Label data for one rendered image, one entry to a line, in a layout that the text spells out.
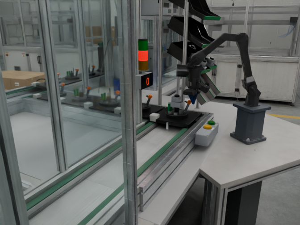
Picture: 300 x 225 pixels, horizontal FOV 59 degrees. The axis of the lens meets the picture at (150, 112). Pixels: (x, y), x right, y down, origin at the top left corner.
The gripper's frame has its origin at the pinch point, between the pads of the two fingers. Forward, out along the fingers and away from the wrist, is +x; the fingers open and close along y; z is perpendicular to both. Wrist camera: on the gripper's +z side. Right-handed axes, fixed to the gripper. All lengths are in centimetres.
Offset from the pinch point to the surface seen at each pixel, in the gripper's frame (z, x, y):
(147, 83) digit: -19.2, -10.1, -18.8
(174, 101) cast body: -10.7, 2.5, -2.3
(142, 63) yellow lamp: -20.9, -20.8, -21.4
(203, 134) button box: 12.2, 12.6, -17.8
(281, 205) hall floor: 57, 109, 82
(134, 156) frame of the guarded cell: 12, -5, -83
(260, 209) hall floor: 41, 109, 69
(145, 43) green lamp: -19.8, -30.9, -20.4
